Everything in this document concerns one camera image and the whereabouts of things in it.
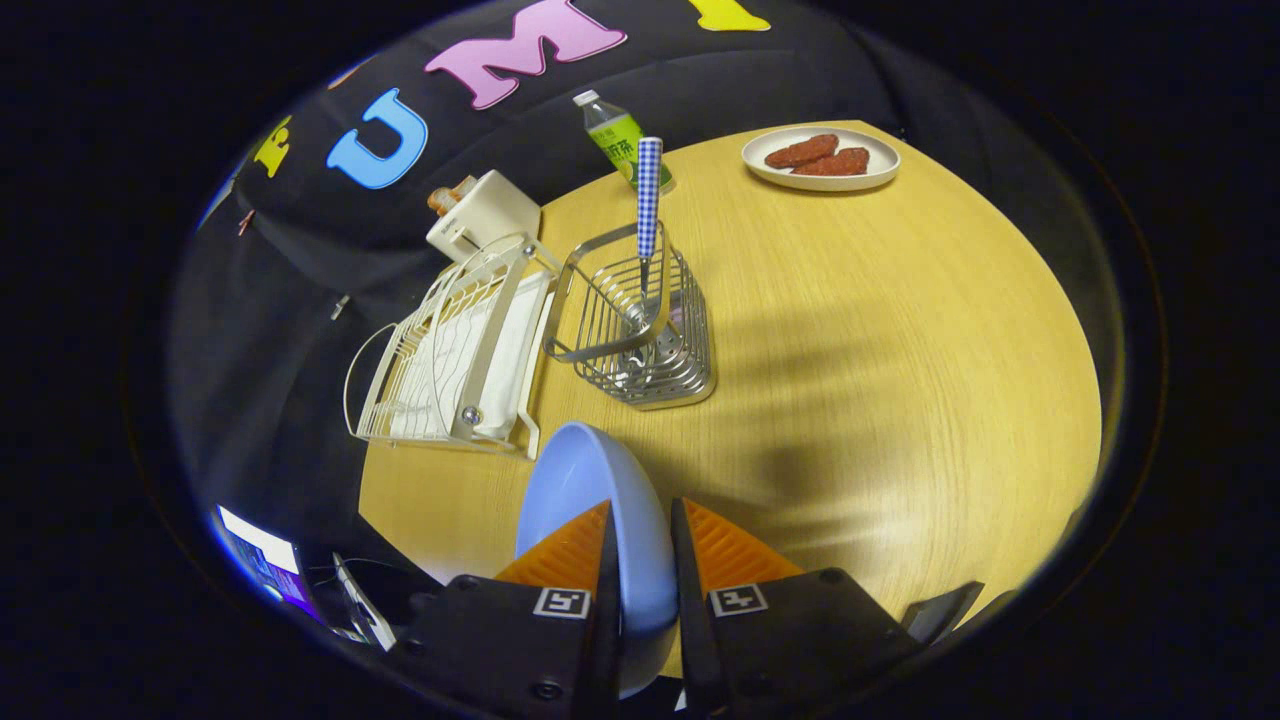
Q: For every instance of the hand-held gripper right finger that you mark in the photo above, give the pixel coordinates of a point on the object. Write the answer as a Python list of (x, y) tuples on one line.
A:
[(700, 660)]

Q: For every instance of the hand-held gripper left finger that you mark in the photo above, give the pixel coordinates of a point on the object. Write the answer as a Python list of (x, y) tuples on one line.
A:
[(560, 650)]

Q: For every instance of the blue plate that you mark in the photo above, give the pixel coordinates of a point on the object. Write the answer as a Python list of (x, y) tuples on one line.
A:
[(580, 480)]

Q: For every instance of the white plate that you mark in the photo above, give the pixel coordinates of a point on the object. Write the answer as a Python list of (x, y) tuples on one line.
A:
[(770, 170)]

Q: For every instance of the computer monitor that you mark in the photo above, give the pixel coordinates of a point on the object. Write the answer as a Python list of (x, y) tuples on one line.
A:
[(265, 560)]

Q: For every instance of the silver clip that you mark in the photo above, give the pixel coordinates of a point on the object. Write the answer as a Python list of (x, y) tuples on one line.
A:
[(340, 306)]

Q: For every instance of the cream toaster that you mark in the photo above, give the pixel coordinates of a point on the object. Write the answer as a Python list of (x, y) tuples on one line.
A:
[(490, 210)]

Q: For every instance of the toasted bread slice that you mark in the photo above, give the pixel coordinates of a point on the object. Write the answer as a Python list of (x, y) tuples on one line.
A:
[(465, 187), (442, 200)]

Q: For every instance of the black backdrop cloth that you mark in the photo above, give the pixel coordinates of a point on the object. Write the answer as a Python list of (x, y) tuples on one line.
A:
[(530, 140)]

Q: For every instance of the red meat piece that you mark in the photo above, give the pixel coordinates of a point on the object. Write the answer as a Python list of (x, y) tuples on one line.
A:
[(835, 163), (800, 151)]

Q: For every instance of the green label drink bottle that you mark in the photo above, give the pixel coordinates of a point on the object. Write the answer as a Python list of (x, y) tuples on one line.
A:
[(615, 135)]

